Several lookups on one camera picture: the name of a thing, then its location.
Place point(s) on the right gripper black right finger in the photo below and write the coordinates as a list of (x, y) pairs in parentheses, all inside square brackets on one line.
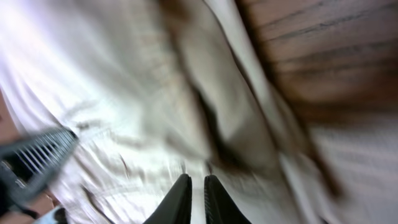
[(219, 206)]

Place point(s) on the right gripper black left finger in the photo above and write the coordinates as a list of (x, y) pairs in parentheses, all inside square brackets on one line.
[(176, 207)]

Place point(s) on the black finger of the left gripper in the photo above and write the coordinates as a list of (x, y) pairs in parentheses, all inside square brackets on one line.
[(28, 165)]

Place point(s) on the beige cotton shorts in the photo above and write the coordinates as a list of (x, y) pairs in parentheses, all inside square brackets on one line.
[(157, 89)]

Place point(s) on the light blue t-shirt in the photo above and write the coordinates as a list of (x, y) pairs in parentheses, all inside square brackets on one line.
[(55, 216)]

